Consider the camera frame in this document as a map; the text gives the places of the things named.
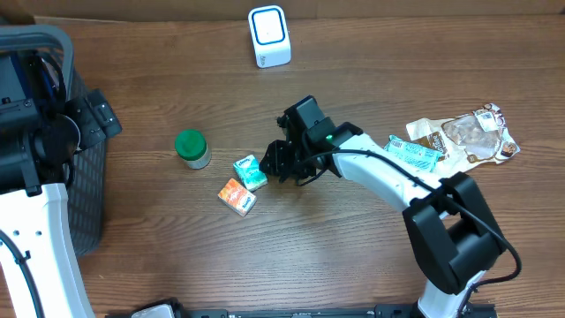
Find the green lid jar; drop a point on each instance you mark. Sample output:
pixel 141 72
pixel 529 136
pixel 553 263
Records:
pixel 191 146

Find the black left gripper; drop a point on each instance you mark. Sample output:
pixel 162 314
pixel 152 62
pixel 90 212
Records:
pixel 85 113

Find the grey plastic mesh basket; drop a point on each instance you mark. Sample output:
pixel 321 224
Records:
pixel 39 143

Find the Kleenex tissue pack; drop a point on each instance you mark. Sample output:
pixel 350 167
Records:
pixel 248 170

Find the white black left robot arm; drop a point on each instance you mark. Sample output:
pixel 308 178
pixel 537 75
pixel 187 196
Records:
pixel 38 261

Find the white barcode scanner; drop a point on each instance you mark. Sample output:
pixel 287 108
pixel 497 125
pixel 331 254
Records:
pixel 270 36

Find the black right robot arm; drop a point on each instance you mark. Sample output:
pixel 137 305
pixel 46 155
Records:
pixel 453 234

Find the brown cardboard back panel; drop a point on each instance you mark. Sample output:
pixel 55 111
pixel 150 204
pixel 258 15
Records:
pixel 24 11

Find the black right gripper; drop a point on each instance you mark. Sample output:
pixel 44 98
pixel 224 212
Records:
pixel 282 167

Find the orange tissue pack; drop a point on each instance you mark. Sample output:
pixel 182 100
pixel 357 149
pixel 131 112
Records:
pixel 237 197

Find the clear dried mushroom bag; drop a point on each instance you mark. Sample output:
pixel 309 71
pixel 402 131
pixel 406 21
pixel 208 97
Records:
pixel 482 135

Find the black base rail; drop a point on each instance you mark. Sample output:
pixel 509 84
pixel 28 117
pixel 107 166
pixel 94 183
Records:
pixel 173 308

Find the teal packet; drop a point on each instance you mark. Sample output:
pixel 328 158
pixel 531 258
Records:
pixel 414 154

